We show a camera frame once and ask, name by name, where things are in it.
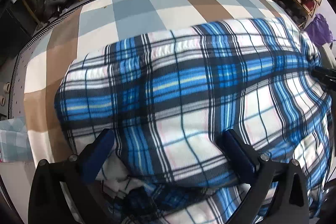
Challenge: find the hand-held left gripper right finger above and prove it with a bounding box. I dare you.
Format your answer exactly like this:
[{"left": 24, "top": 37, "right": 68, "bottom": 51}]
[{"left": 223, "top": 129, "right": 310, "bottom": 224}]

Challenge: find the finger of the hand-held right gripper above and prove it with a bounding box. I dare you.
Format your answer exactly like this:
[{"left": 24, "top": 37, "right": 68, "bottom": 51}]
[{"left": 311, "top": 65, "right": 336, "bottom": 90}]

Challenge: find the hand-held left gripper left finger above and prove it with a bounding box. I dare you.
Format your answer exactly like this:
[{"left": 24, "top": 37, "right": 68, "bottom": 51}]
[{"left": 28, "top": 128, "right": 115, "bottom": 224}]

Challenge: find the blue plaid shirt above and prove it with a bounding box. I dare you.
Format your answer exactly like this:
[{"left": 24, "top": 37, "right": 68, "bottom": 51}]
[{"left": 54, "top": 17, "right": 334, "bottom": 224}]

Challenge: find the purple cloth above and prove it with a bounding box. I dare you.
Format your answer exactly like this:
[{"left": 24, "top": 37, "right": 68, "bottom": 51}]
[{"left": 304, "top": 13, "right": 336, "bottom": 48}]

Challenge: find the checkered bed sheet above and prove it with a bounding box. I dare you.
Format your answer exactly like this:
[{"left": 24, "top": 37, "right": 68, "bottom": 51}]
[{"left": 24, "top": 0, "right": 301, "bottom": 164}]

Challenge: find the black bag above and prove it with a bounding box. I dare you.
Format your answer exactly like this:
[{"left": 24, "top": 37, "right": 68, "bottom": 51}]
[{"left": 39, "top": 0, "right": 71, "bottom": 20}]

